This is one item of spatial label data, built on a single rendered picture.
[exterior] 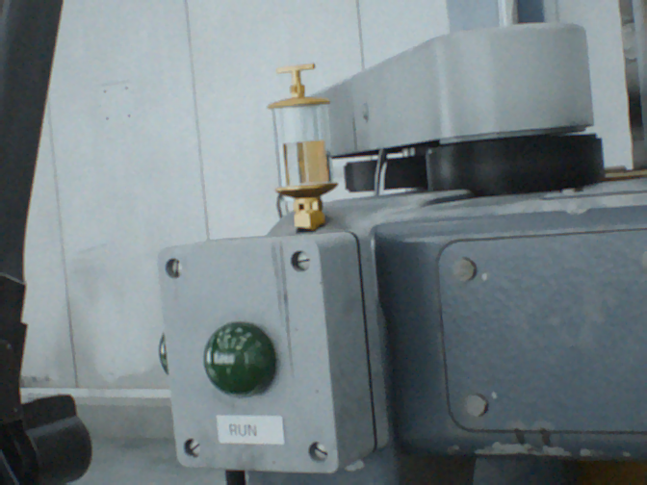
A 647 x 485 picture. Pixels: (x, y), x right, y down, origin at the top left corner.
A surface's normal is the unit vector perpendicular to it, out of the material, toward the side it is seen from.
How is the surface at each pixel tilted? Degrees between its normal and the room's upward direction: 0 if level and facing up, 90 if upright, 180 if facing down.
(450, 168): 90
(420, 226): 56
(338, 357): 90
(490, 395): 90
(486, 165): 90
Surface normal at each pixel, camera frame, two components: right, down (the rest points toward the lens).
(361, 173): -0.77, 0.11
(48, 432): 0.66, -0.63
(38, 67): 0.90, -0.04
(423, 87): -0.98, 0.10
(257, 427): -0.47, 0.09
